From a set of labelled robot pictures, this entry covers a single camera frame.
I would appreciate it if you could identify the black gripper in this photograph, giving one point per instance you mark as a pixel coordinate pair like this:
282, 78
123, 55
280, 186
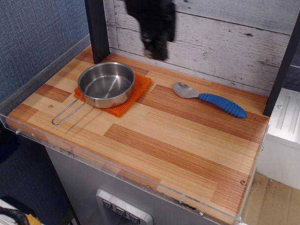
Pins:
156, 18

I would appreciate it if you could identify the orange knitted cloth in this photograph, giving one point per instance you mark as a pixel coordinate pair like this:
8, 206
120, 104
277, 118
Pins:
140, 86

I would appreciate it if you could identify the small steel saucepan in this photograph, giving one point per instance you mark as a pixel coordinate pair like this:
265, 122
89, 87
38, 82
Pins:
104, 85

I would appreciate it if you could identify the clear acrylic left guard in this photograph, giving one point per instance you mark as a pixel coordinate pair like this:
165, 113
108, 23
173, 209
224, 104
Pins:
38, 80

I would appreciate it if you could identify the clear acrylic guard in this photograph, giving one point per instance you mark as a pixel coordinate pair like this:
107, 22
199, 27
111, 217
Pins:
204, 167
38, 80

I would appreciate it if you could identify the clear acrylic front guard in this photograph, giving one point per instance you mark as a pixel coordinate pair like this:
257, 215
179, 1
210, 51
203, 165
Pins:
204, 167

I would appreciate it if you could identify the silver dispenser button panel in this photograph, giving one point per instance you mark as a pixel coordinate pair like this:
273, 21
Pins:
117, 211

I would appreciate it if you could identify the yellow object bottom left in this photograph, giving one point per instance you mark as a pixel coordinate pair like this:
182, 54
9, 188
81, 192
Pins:
31, 220

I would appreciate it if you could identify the blue handled metal spoon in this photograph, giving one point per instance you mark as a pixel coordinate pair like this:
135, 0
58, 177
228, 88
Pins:
185, 91

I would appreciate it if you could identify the black left vertical post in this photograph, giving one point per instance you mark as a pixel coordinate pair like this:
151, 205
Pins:
98, 30

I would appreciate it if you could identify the black vertical post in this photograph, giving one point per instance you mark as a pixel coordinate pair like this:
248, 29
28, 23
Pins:
98, 30
283, 69

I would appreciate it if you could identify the black right vertical post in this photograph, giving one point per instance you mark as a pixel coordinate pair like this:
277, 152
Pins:
283, 69

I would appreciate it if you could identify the white aluminium rail block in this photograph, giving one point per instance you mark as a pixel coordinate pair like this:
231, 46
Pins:
284, 123

